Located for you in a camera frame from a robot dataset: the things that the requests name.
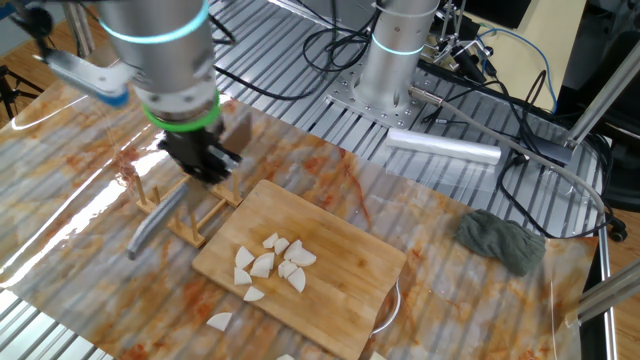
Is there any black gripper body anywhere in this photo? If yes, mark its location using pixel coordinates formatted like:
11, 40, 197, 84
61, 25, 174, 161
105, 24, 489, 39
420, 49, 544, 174
166, 127, 227, 170

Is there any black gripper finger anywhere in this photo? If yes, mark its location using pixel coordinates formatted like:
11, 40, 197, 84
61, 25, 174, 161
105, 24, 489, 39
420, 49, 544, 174
199, 144, 244, 185
157, 138, 201, 183

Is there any wooden peg dish rack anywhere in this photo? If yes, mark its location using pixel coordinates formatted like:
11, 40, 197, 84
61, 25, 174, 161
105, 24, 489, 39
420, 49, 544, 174
133, 169, 245, 250

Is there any marble pattern plastic mat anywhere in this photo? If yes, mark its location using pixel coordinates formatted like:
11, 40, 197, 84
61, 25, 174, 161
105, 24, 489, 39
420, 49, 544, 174
0, 42, 601, 360

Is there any wooden cutting board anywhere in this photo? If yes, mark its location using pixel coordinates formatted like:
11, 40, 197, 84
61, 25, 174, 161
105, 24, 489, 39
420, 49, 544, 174
192, 179, 407, 360

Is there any black tripod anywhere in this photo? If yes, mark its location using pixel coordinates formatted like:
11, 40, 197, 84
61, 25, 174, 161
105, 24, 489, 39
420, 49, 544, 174
0, 64, 46, 121

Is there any grey green rag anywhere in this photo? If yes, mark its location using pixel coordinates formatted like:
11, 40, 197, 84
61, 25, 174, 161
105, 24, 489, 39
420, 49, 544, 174
453, 208, 547, 278

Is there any beige panel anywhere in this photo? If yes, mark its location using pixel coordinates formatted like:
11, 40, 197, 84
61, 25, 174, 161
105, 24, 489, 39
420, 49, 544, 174
467, 0, 587, 112

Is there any black office chair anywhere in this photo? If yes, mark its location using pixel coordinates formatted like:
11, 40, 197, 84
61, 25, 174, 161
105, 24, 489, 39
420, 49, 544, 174
554, 29, 640, 244

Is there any green wrist adapter ring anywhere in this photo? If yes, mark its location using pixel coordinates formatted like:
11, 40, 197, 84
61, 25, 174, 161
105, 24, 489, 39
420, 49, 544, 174
142, 92, 223, 134

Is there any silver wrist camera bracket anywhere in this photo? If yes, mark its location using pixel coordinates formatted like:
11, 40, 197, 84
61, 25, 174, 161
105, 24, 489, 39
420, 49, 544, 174
34, 48, 136, 109

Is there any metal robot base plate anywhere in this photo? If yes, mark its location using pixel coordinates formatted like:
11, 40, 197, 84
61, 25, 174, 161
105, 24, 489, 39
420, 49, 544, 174
324, 62, 436, 130

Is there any aluminium frame post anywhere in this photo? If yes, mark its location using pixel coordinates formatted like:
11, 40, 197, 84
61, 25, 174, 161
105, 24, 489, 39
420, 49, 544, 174
60, 0, 96, 59
524, 38, 640, 166

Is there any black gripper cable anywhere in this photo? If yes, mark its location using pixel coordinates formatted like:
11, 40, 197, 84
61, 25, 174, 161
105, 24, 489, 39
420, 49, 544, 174
9, 0, 384, 102

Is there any grey hose with connector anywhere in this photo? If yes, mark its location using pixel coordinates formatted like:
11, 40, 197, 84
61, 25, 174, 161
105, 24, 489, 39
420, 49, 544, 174
409, 85, 609, 226

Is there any black metal camera mount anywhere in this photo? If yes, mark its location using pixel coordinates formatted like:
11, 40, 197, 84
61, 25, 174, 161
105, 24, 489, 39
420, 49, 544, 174
424, 0, 496, 85

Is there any black cable bundle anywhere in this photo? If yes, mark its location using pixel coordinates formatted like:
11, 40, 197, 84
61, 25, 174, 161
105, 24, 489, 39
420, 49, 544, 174
419, 69, 616, 241

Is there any blue cable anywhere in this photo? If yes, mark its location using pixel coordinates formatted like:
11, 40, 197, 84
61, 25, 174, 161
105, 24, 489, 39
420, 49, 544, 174
474, 27, 559, 114

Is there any aluminium frame bar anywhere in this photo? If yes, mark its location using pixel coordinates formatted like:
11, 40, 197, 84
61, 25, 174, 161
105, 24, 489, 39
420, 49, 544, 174
564, 259, 640, 326

